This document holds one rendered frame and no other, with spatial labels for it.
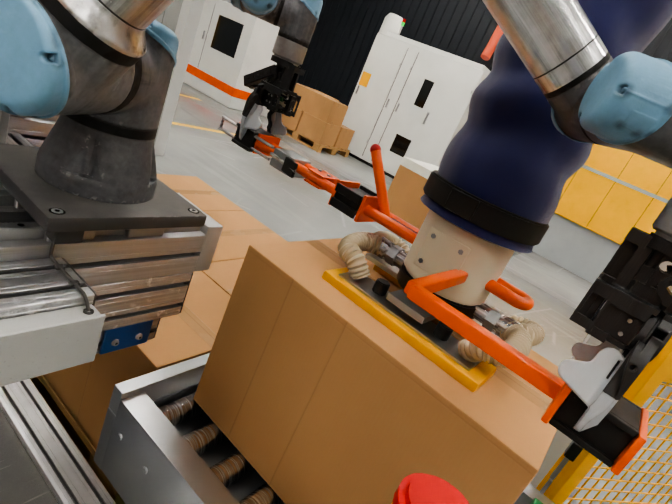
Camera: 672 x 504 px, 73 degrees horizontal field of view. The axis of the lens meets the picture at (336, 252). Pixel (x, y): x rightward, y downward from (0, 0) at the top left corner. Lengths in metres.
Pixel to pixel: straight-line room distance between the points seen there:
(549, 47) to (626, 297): 0.27
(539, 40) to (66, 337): 0.61
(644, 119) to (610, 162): 7.68
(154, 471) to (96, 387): 0.51
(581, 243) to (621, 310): 7.68
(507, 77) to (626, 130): 0.34
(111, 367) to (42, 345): 0.76
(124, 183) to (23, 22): 0.24
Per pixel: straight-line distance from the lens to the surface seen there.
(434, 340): 0.79
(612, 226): 8.12
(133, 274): 0.75
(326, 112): 8.18
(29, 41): 0.50
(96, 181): 0.65
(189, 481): 0.91
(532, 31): 0.58
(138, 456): 1.01
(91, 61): 0.51
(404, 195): 2.87
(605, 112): 0.47
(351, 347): 0.77
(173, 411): 1.07
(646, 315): 0.54
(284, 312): 0.84
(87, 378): 1.46
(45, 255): 0.67
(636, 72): 0.48
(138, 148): 0.66
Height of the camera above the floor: 1.29
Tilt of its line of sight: 20 degrees down
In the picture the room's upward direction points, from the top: 24 degrees clockwise
